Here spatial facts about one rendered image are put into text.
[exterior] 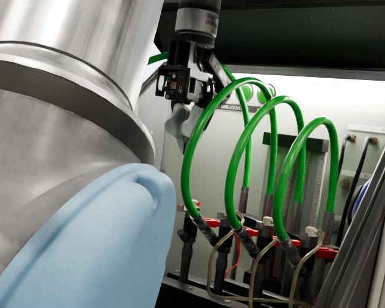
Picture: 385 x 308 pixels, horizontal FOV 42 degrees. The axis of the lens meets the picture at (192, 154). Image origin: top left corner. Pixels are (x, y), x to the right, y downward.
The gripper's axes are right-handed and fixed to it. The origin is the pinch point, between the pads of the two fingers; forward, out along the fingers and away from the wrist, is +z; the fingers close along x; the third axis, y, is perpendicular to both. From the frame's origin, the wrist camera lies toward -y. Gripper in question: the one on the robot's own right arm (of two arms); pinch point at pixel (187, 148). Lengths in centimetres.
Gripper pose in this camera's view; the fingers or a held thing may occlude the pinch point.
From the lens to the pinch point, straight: 93.6
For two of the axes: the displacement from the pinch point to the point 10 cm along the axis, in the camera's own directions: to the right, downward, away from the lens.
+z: -1.3, 9.9, 0.5
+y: -5.7, -0.3, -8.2
